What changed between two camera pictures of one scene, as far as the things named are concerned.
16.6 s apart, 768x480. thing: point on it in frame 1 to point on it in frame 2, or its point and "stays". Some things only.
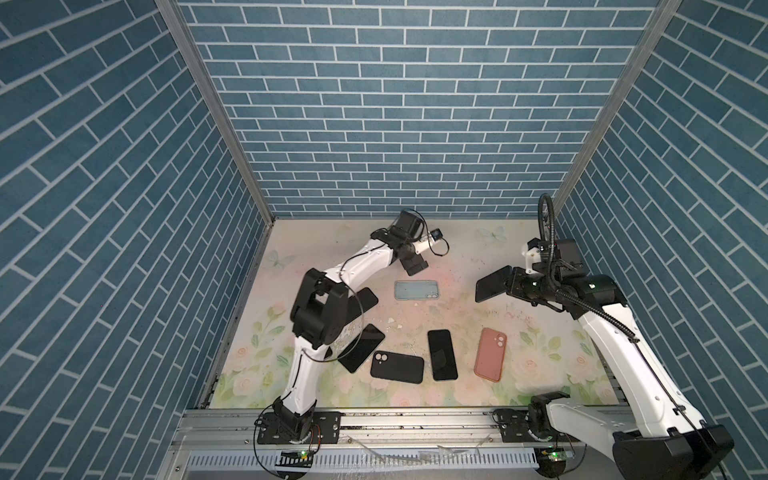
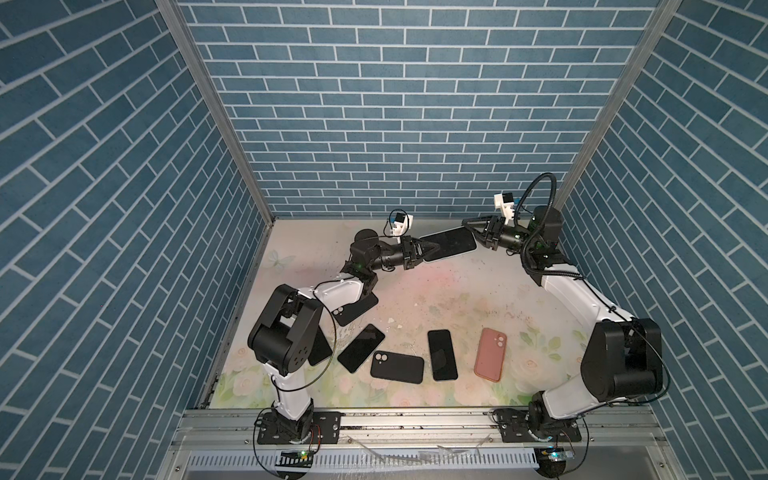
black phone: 444,365 stays
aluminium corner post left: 175,20 stays
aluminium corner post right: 636,68 stays
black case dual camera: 397,366 stays
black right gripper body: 532,286 to 507,238
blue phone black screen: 494,284 to 450,241
